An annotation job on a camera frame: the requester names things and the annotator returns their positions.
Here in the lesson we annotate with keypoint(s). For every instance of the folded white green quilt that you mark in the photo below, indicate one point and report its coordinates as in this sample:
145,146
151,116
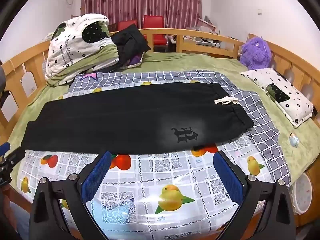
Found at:
81,44

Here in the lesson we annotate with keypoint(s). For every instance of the grey checked sheet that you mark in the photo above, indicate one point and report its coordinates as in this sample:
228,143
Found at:
263,135

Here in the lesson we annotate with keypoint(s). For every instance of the black pants with stripe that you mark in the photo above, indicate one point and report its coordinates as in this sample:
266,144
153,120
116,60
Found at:
151,119

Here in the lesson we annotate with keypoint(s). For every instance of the small blue toy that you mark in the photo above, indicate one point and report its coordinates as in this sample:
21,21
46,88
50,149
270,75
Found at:
293,139

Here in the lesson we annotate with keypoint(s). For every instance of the purple plush toy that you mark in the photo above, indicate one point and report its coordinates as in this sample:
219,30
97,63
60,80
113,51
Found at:
255,54

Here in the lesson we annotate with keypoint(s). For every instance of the black clothes pile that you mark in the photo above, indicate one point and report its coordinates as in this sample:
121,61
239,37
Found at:
130,44

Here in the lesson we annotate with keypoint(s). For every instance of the red chair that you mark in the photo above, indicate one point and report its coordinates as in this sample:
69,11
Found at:
121,25
152,22

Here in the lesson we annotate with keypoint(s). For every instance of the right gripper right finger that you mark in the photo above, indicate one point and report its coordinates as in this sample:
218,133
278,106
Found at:
277,219

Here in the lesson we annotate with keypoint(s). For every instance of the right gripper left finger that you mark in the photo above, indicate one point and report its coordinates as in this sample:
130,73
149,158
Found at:
47,220

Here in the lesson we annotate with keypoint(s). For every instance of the green bed blanket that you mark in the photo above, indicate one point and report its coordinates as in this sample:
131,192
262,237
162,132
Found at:
298,159

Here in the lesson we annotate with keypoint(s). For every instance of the fruit print tablecloth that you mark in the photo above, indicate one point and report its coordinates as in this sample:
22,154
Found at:
126,202

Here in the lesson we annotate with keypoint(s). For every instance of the white floral pillow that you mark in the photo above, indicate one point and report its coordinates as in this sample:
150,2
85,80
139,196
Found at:
293,104

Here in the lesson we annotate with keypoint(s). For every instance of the red striped curtain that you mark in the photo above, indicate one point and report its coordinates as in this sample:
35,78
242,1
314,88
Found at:
178,14

